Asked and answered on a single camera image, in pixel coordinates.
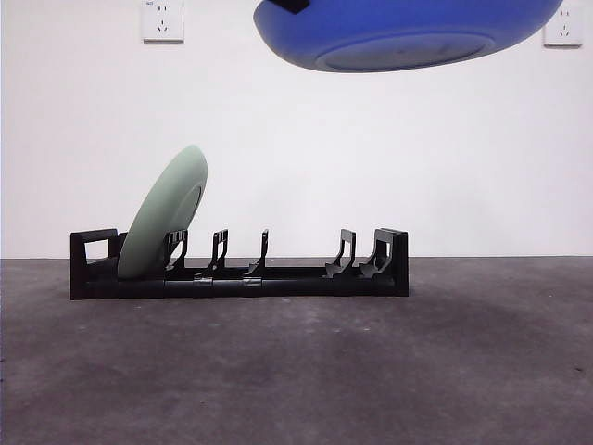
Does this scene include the green plate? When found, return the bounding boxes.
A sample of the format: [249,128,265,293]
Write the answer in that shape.
[118,144,208,282]

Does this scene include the black plate rack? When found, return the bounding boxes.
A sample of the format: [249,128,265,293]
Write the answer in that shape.
[69,227,410,300]

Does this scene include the blue plate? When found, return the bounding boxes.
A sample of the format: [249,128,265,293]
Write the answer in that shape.
[253,0,566,74]

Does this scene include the white wall socket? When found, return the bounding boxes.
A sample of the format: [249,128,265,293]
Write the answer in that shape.
[142,0,184,45]
[542,4,584,48]

